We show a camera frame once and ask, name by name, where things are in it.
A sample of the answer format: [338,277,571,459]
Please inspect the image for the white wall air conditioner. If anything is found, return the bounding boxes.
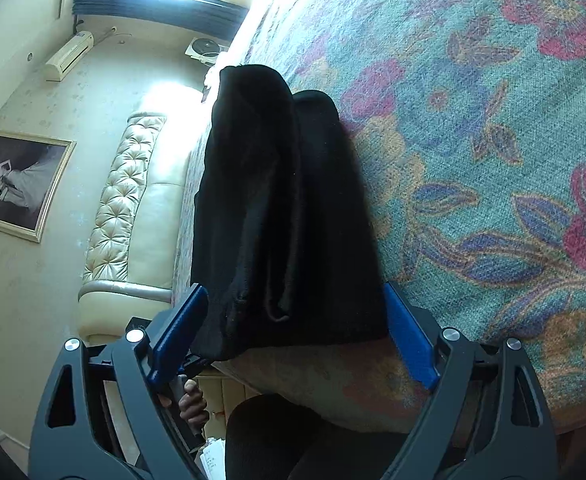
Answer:
[44,31,95,82]

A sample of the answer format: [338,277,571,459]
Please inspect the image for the white paper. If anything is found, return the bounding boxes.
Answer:
[198,437,226,480]

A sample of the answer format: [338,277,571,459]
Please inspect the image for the dark blue curtain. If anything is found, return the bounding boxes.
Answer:
[73,0,250,45]

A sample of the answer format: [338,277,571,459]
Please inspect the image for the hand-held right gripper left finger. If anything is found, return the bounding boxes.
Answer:
[28,284,210,480]

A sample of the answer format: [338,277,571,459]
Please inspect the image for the person's leg in black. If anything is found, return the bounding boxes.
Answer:
[224,394,416,480]

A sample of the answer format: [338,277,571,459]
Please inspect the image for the person's left hand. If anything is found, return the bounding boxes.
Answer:
[159,377,209,433]

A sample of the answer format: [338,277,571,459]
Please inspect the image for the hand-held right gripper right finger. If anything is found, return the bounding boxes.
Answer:
[380,280,558,480]

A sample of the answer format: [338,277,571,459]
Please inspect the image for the gold framed wall picture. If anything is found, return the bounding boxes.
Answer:
[0,130,77,244]

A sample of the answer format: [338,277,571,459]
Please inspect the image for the black pants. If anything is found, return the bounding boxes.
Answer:
[190,64,390,362]

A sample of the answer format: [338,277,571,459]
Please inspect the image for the cream tufted leather headboard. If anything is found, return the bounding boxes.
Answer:
[78,85,204,348]

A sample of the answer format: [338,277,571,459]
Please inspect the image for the white box fan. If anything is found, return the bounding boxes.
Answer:
[184,37,222,64]

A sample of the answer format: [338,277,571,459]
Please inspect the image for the floral bedspread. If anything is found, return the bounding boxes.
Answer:
[173,0,586,436]

